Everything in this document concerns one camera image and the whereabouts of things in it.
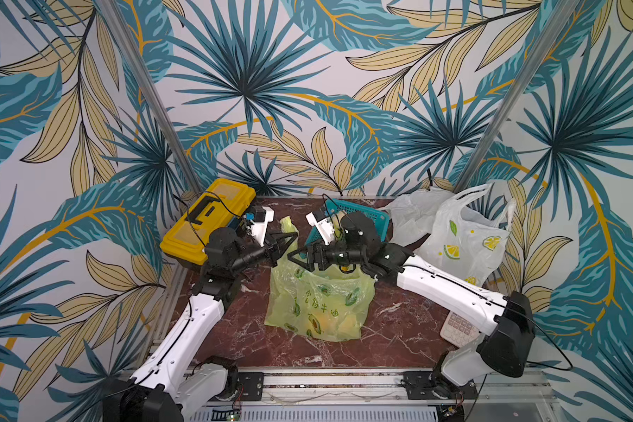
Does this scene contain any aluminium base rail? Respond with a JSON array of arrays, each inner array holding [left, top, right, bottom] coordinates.
[[99, 367, 560, 422]]

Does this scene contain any right metal frame pole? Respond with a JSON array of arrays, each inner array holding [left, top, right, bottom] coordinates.
[[453, 0, 580, 193]]

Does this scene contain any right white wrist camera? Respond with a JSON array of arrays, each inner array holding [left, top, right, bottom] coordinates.
[[306, 209, 336, 245]]

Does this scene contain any white lemon print bag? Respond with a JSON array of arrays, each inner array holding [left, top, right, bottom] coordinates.
[[415, 183, 516, 287]]

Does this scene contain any yellow black toolbox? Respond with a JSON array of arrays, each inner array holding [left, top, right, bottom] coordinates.
[[160, 179, 256, 267]]

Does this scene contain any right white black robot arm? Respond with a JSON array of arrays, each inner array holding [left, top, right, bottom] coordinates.
[[287, 212, 536, 397]]

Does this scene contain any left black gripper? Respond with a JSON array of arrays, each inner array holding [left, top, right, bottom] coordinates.
[[229, 229, 298, 274]]

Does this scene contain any yellow pear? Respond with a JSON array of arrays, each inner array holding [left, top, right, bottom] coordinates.
[[309, 314, 337, 333]]

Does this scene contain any green plastic bag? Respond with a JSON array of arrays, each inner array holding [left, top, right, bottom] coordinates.
[[265, 242, 374, 342]]

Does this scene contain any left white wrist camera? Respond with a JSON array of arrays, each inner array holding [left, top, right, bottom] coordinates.
[[245, 207, 274, 247]]

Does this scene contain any teal plastic basket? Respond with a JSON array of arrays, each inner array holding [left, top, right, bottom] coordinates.
[[305, 198, 390, 254]]

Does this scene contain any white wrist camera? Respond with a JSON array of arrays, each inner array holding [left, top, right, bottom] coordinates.
[[306, 209, 336, 245], [245, 207, 274, 247]]

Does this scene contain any plain white plastic bag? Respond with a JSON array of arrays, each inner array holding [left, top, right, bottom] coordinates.
[[382, 188, 455, 246]]

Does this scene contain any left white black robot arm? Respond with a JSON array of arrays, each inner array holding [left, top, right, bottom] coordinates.
[[102, 227, 298, 421]]

